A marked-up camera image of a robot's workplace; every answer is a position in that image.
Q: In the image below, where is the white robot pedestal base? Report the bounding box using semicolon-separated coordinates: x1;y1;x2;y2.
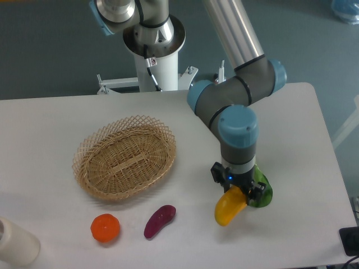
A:
97;53;199;95

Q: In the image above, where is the woven wicker basket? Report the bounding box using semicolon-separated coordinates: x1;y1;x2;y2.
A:
72;115;176;202

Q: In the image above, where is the black device at edge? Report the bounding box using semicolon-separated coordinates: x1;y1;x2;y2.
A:
339;226;358;256

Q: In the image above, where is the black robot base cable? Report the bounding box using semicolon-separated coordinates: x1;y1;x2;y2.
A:
142;44;163;92

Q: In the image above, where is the blue bag in corner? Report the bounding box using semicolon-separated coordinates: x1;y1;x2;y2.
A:
331;0;358;25

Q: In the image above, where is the orange toy persimmon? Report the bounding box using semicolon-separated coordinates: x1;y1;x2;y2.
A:
90;214;121;243

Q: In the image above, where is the yellow toy mango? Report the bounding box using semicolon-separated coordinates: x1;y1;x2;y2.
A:
214;185;247;226

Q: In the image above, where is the cream white cylinder bottle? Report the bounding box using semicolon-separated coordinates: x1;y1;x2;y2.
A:
1;217;40;267

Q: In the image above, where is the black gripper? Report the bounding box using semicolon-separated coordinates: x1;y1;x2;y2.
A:
210;162;266;204

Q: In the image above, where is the purple toy sweet potato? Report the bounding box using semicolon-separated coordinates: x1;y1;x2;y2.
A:
144;205;177;239

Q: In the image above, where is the green toy bok choy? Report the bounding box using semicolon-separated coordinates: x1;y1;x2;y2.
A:
248;164;273;208

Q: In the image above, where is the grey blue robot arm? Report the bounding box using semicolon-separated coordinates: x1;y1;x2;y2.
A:
89;1;287;207

